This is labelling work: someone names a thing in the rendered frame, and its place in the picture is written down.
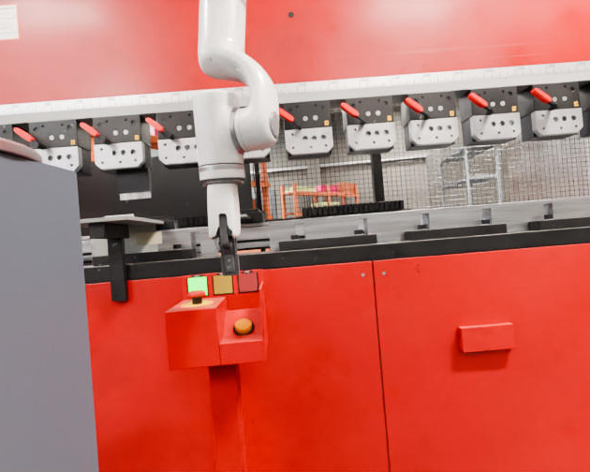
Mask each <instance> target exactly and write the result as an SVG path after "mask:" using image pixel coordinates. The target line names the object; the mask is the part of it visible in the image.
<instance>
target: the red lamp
mask: <svg viewBox="0 0 590 472"><path fill-rule="evenodd" d="M238 275H239V287H240V292H246V291H256V290H258V280H257V273H240V274H238Z"/></svg>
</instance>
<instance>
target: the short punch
mask: <svg viewBox="0 0 590 472"><path fill-rule="evenodd" d="M117 182H118V193H119V194H120V200H124V199H148V198H150V197H151V192H152V185H151V172H150V169H135V170H117Z"/></svg>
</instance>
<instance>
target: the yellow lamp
mask: <svg viewBox="0 0 590 472"><path fill-rule="evenodd" d="M224 293H233V291H232V279H231V275H228V276H223V275H218V276H214V294H224Z"/></svg>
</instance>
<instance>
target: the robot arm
mask: <svg viewBox="0 0 590 472"><path fill-rule="evenodd" d="M245 16H246V0H199V43H198V56H199V65H200V68H201V70H202V71H203V72H204V73H205V74H206V75H207V76H209V77H211V78H214V79H218V80H223V81H236V82H240V83H243V84H246V85H248V86H249V90H250V102H249V105H248V106H247V107H246V108H242V109H240V105H239V98H238V96H237V95H236V94H234V93H232V92H230V91H226V90H206V91H202V92H199V93H196V94H195V95H194V96H193V98H192V102H193V112H194V122H195V132H196V142H197V152H198V162H199V180H200V181H201V182H206V184H203V187H207V205H208V223H209V237H210V239H212V240H215V239H217V238H219V242H220V251H221V266H222V274H223V276H228V275H238V274H239V273H240V262H239V253H238V249H237V236H238V235H240V233H241V221H240V206H239V195H238V185H242V184H243V181H240V180H242V179H245V171H244V160H243V156H244V153H245V152H251V151H258V150H264V149H268V148H270V147H272V146H274V145H275V144H276V142H277V139H278V134H279V103H278V96H277V92H276V89H275V86H274V84H273V81H272V80H271V78H270V77H269V75H268V74H267V73H266V71H265V70H264V69H263V68H262V67H261V66H260V65H259V64H258V63H257V62H256V61H255V60H254V59H252V58H251V57H249V56H248V55H247V54H245V53H244V43H245ZM0 152H1V153H5V154H9V155H15V156H18V157H22V158H26V159H30V160H34V161H36V162H40V163H42V157H41V155H40V154H39V153H38V152H37V151H35V150H34V149H32V148H29V147H27V146H25V145H23V144H20V143H18V142H15V141H12V140H6V139H3V138H0Z"/></svg>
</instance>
